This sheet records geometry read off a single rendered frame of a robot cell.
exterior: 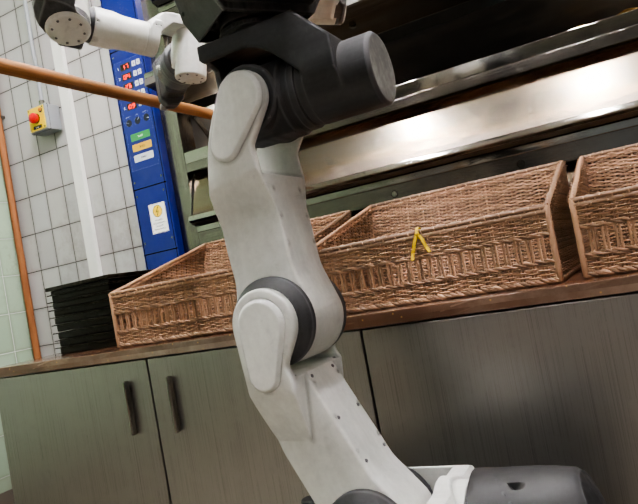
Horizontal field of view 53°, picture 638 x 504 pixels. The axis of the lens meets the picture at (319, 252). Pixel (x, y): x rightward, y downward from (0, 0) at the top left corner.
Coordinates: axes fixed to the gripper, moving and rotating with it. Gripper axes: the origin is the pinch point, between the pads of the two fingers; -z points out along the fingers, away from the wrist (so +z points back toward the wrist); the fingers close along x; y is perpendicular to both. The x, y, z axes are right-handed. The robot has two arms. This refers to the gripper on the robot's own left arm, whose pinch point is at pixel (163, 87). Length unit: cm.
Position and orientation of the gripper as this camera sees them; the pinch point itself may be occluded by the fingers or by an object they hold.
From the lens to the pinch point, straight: 162.7
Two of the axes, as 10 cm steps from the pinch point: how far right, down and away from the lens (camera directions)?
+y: 8.7, -1.5, 4.8
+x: 1.8, 9.8, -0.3
